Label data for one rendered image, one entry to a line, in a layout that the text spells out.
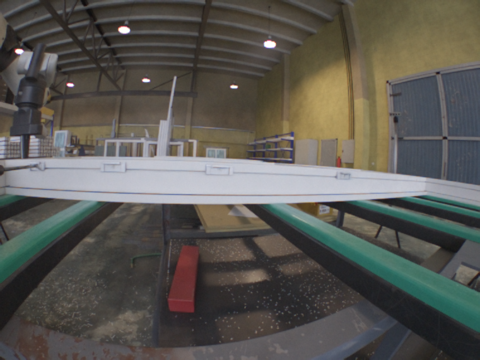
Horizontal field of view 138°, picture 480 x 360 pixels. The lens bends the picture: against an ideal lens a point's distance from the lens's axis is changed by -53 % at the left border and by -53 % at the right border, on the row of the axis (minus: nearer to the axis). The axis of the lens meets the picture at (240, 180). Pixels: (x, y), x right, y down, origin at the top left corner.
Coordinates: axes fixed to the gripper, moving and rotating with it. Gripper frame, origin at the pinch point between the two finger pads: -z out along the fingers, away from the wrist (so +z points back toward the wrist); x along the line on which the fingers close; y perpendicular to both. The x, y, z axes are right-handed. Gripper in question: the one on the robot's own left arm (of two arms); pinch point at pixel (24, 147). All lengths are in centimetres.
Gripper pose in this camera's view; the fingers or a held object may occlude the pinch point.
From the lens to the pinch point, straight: 63.7
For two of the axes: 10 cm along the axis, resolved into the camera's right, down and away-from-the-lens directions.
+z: 0.6, -9.9, -1.0
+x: 9.6, 0.2, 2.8
